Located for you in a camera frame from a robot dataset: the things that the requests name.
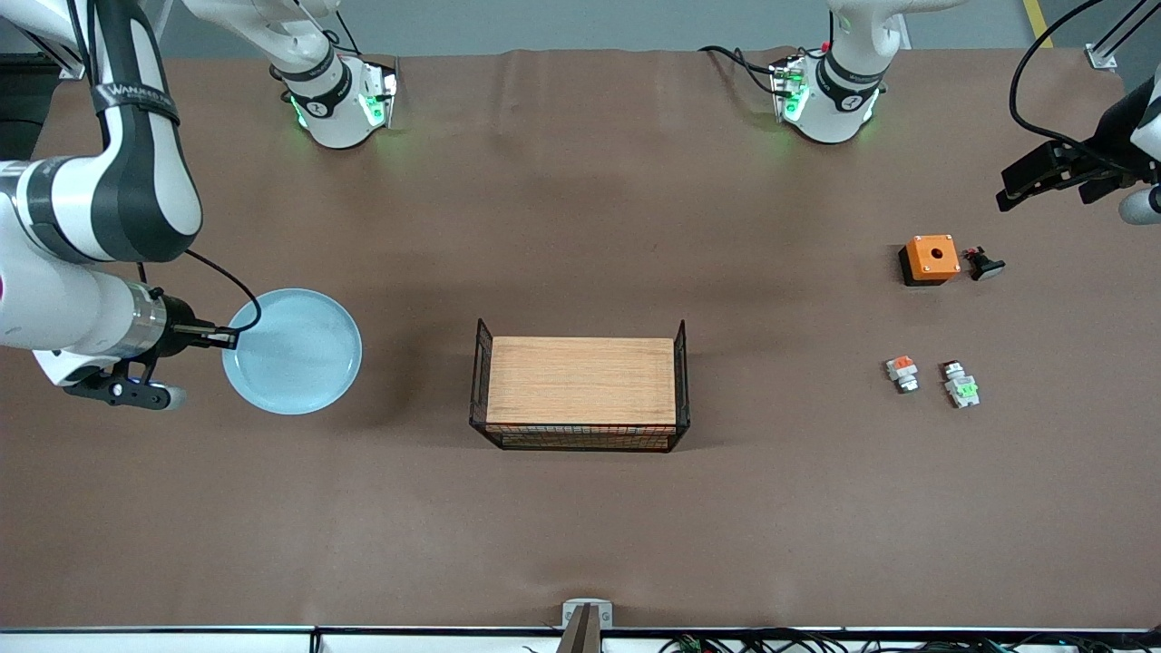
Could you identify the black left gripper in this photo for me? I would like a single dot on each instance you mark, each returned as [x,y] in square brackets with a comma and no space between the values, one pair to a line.
[1108,136]

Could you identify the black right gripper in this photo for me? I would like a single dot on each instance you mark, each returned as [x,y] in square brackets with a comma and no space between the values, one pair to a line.
[179,333]

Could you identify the light blue round plate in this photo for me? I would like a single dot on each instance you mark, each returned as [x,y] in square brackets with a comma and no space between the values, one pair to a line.
[295,354]

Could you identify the green-capped small connector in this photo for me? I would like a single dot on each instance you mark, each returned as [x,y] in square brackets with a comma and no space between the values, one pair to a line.
[961,390]

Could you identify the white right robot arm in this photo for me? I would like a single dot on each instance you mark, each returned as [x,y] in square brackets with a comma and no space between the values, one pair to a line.
[136,181]

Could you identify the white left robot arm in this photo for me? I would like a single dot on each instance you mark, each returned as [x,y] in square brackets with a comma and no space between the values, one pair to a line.
[843,82]

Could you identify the black push button head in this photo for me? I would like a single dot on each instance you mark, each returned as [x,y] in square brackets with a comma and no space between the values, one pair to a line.
[984,266]

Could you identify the brown table cover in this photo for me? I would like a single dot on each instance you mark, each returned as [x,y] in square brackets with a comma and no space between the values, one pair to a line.
[272,499]

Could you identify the orange button enclosure box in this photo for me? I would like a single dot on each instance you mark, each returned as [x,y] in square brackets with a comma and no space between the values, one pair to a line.
[932,257]

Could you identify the aluminium frame profile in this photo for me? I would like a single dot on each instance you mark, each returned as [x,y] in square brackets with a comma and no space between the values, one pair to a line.
[1100,56]
[74,68]

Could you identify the aluminium profile bracket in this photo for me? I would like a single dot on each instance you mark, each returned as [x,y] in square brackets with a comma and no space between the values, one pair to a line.
[587,626]

